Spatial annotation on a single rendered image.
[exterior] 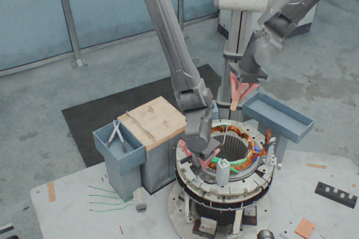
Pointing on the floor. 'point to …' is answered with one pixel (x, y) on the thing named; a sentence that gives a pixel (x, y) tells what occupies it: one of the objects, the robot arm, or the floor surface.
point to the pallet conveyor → (8, 231)
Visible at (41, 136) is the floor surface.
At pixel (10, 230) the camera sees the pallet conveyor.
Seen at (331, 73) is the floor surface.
